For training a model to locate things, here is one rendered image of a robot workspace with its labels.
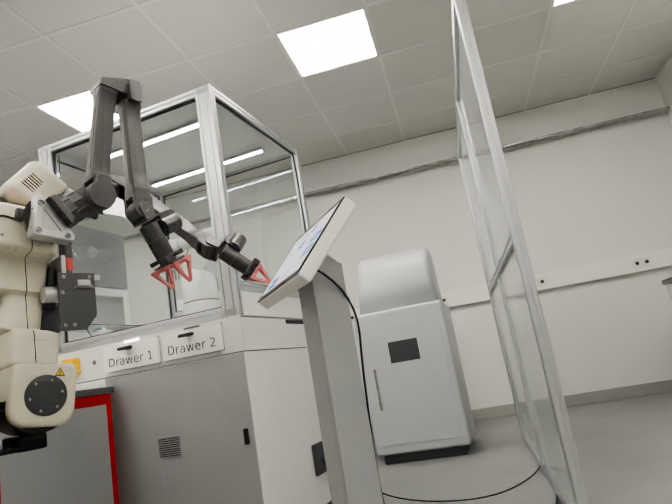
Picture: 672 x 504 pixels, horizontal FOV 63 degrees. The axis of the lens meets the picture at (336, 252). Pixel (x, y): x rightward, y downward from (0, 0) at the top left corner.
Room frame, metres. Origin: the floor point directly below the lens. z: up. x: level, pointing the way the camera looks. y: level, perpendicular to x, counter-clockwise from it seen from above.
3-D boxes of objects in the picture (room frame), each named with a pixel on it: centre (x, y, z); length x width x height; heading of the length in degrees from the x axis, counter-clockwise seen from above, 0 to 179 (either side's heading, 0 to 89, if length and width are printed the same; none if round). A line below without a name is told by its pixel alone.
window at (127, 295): (2.42, 0.91, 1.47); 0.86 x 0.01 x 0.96; 71
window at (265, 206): (2.69, 0.29, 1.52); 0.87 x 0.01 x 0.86; 161
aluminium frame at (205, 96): (2.85, 0.76, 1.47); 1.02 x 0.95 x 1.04; 71
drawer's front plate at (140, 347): (2.41, 0.95, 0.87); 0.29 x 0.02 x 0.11; 71
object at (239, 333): (2.85, 0.76, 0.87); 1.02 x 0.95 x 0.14; 71
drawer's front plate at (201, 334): (2.31, 0.66, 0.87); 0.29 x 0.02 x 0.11; 71
